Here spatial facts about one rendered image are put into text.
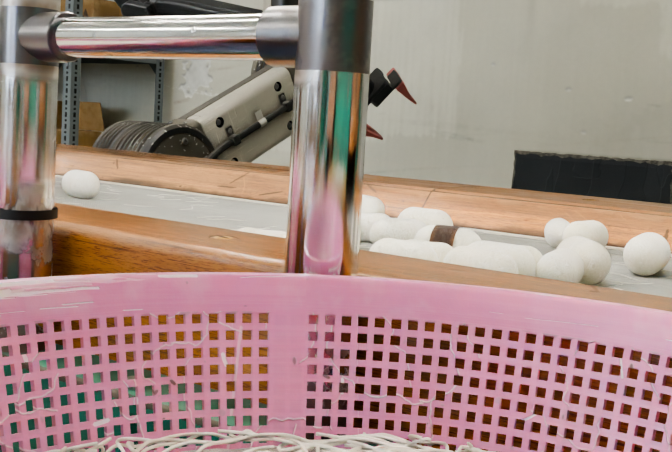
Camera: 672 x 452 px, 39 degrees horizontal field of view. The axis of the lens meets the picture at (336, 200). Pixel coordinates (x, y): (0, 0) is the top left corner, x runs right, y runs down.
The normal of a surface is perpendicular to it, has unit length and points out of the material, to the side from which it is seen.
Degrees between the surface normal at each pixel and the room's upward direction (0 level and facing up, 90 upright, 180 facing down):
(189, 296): 75
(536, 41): 90
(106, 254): 90
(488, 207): 45
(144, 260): 90
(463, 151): 90
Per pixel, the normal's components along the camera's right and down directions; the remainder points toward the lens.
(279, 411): 0.18, -0.22
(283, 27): -0.56, -0.16
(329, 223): 0.16, 0.10
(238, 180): -0.37, -0.68
